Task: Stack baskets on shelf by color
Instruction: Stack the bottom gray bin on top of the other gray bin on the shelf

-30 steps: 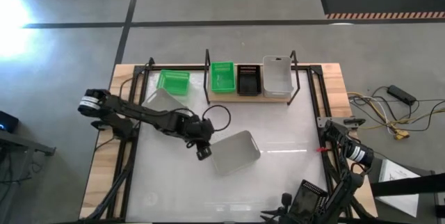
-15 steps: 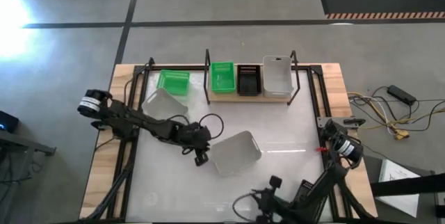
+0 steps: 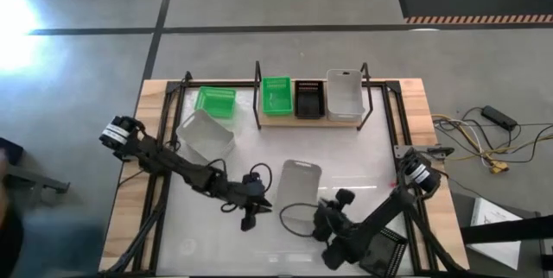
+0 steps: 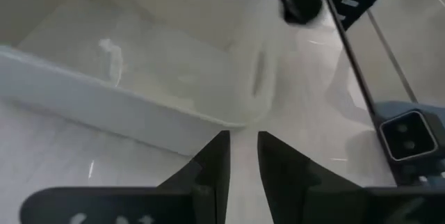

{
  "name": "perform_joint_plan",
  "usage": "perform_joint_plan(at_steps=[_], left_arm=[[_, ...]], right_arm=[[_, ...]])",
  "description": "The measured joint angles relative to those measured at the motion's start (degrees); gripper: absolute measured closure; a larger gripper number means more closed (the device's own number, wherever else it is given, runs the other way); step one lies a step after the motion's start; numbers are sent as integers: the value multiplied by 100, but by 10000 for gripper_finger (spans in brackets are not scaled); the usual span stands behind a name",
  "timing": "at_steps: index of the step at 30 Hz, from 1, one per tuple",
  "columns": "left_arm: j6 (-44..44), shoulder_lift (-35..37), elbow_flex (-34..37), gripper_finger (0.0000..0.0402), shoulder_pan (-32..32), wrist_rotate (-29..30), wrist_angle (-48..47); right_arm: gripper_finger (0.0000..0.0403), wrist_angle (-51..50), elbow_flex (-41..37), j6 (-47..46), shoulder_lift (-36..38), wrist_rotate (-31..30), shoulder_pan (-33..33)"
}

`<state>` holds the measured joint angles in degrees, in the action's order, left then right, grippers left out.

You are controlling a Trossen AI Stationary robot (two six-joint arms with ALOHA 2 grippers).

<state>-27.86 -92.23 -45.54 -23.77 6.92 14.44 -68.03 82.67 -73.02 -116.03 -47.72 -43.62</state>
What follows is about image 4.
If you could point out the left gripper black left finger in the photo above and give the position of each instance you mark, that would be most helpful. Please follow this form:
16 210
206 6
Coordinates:
212 182

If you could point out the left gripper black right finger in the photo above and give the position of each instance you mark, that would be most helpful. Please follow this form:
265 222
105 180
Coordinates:
292 189

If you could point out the white plastic bin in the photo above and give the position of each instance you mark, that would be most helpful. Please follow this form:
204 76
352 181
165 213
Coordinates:
139 60

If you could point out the blue cloth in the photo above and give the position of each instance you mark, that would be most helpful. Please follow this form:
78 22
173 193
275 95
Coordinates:
393 105

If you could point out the grey depth camera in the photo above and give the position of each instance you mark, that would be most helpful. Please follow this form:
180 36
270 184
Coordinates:
408 135

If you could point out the black table frame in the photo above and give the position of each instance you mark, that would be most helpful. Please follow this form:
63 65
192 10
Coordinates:
353 60

